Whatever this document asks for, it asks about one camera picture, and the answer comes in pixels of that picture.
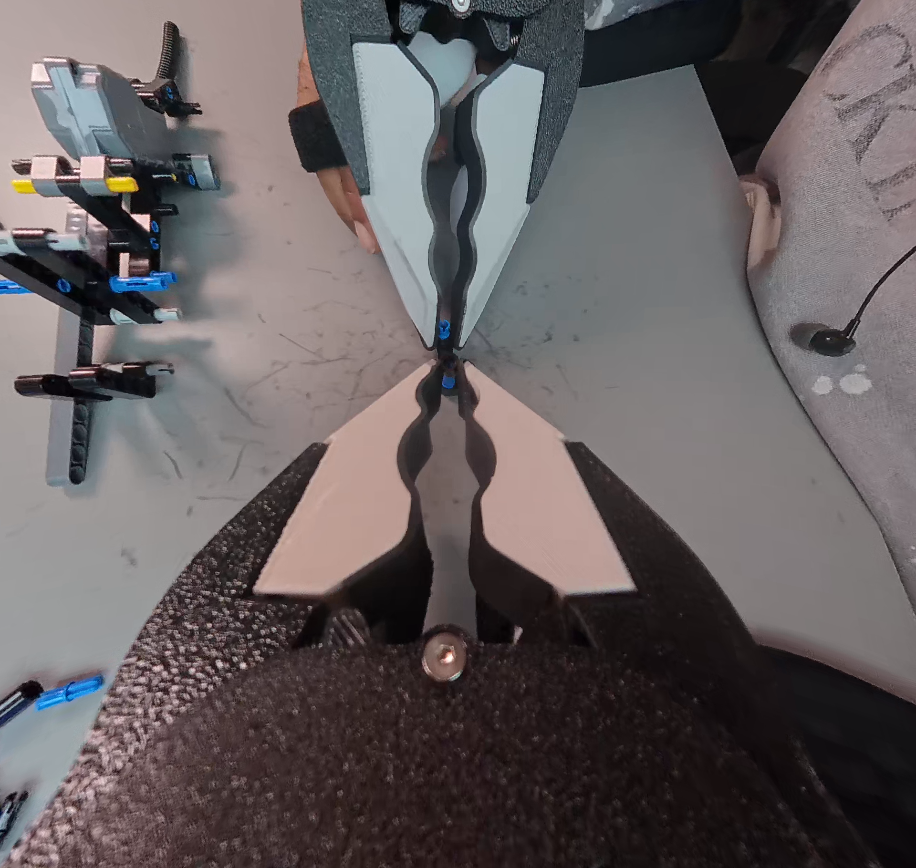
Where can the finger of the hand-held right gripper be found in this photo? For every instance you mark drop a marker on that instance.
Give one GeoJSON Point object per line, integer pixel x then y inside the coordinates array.
{"type": "Point", "coordinates": [393, 152]}
{"type": "Point", "coordinates": [508, 152]}

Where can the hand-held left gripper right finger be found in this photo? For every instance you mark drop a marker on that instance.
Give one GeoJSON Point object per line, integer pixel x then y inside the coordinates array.
{"type": "Point", "coordinates": [551, 524]}

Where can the person's grey printed sweatshirt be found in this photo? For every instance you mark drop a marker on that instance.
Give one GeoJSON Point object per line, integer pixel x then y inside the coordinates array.
{"type": "Point", "coordinates": [844, 203]}

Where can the black beam with blue pins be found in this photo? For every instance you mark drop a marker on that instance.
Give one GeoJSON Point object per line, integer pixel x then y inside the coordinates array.
{"type": "Point", "coordinates": [447, 367]}

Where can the person's right hand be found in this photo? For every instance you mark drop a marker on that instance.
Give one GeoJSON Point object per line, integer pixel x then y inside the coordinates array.
{"type": "Point", "coordinates": [347, 203]}

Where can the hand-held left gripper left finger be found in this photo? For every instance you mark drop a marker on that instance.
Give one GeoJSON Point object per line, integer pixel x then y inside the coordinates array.
{"type": "Point", "coordinates": [336, 524]}

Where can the grey desk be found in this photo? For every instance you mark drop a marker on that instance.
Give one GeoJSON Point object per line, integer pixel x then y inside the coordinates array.
{"type": "Point", "coordinates": [644, 274]}

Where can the black grey brick chassis assembly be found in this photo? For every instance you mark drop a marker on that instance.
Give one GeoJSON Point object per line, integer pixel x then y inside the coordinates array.
{"type": "Point", "coordinates": [129, 224]}

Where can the pile of blue black pins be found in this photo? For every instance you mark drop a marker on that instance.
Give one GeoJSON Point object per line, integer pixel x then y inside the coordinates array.
{"type": "Point", "coordinates": [68, 693]}

